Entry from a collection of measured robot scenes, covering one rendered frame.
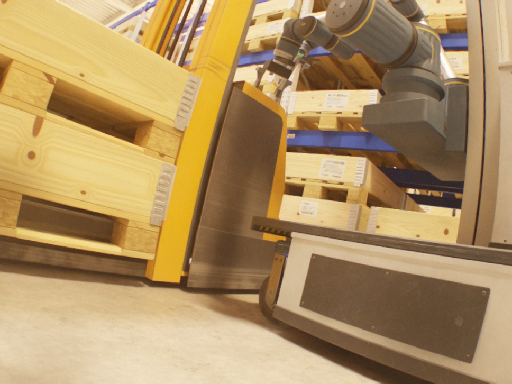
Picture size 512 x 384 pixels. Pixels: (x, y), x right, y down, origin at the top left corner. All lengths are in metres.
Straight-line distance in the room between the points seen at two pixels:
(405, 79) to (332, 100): 1.75
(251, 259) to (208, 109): 0.68
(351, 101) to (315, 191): 0.76
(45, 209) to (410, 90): 1.23
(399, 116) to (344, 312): 0.60
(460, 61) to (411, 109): 1.69
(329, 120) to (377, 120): 1.70
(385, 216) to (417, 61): 1.43
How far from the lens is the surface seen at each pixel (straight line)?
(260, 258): 1.67
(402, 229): 2.40
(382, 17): 1.11
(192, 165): 1.36
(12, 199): 1.03
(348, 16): 1.08
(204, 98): 1.41
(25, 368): 0.61
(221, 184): 1.41
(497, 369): 0.75
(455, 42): 2.93
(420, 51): 1.24
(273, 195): 1.67
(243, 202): 1.51
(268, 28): 3.79
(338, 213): 2.57
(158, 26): 2.11
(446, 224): 2.34
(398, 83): 1.22
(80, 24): 1.12
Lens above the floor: 0.30
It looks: 7 degrees up
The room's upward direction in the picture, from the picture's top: 12 degrees clockwise
